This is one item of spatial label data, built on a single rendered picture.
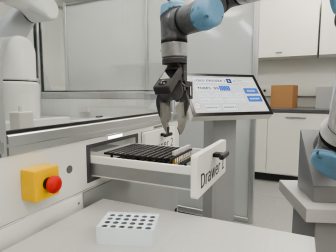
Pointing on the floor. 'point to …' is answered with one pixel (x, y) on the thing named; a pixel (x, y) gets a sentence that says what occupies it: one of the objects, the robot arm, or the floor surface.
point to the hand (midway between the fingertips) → (172, 129)
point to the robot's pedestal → (311, 216)
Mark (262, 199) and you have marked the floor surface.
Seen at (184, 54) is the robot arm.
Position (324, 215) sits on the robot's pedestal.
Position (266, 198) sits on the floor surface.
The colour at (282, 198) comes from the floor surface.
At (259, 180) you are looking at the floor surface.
